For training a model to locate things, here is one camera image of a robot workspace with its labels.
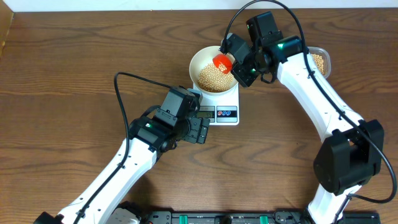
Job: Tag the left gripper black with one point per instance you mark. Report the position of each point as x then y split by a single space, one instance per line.
198 129

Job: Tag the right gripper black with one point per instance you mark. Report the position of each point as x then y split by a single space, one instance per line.
244 79

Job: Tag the red plastic measuring scoop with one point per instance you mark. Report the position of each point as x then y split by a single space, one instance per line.
223 63

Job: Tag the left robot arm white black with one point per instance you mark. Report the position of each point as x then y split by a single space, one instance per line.
147 139

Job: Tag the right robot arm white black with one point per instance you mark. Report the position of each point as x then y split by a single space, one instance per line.
350 153

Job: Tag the soybeans in bowl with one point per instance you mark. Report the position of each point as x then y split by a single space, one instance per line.
213 79

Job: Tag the white ceramic bowl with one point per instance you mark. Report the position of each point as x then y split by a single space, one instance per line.
200 60

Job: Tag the white digital kitchen scale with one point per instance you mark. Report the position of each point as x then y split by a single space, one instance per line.
222 109

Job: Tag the soybeans in container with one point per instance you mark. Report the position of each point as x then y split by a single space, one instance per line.
318 59

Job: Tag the clear plastic container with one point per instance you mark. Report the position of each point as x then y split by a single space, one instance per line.
326 57

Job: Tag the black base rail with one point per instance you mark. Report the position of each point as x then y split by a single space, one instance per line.
127 212

